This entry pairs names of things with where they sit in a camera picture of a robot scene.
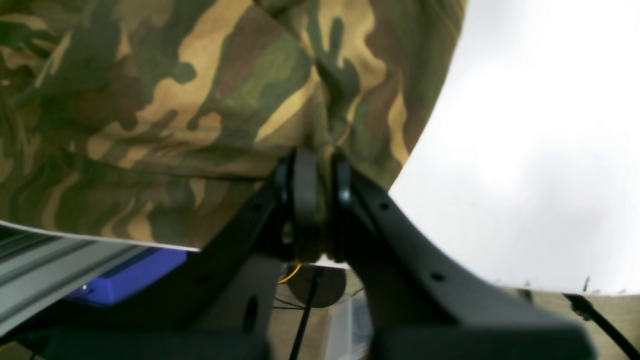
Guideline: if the blue box under table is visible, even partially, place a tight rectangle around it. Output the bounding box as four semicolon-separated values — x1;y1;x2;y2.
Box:
64;248;188;307

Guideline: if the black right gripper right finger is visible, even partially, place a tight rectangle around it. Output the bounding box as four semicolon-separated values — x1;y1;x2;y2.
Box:
327;153;595;360

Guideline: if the round blue-grey stand base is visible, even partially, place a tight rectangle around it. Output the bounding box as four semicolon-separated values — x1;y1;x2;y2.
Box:
286;264;346;309

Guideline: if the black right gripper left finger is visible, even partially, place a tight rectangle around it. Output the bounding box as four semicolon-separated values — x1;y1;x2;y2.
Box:
30;148;322;360

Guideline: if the grey aluminium frame rail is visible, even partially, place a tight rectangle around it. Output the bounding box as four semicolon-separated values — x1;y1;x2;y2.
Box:
0;232;145;335

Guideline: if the camouflage t-shirt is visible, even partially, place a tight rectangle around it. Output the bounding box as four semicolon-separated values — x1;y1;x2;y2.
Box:
0;0;468;249

